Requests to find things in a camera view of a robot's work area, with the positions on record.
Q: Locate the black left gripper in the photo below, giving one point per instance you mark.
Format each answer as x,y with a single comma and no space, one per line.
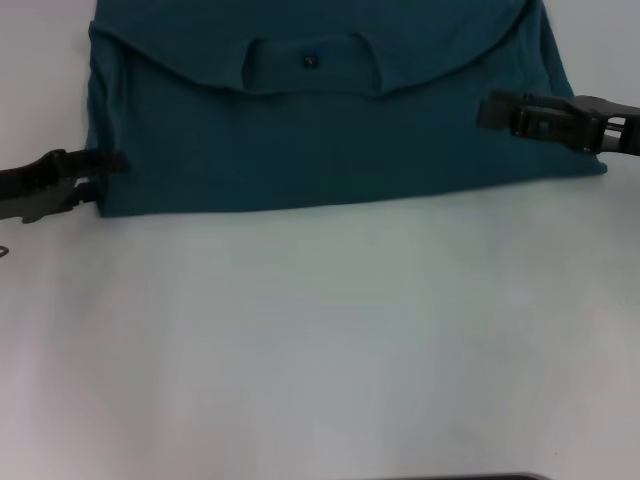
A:
35,192

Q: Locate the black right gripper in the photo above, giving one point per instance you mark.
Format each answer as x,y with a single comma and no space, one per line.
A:
607,125

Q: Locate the teal t-shirt with beige print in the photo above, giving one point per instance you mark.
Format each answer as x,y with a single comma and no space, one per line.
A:
325,150

